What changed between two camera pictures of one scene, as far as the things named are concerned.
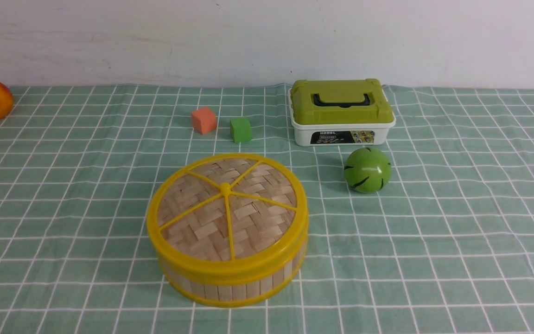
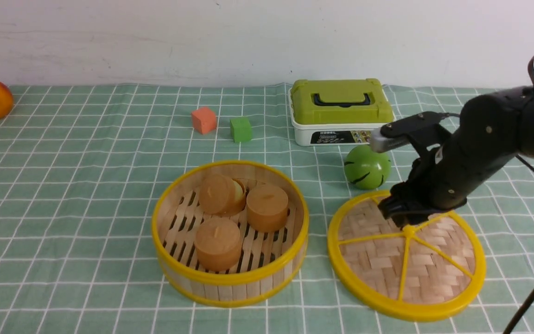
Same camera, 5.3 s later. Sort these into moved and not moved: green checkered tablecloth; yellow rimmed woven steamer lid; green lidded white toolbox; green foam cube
Moved: yellow rimmed woven steamer lid
Not moved: green checkered tablecloth; green foam cube; green lidded white toolbox
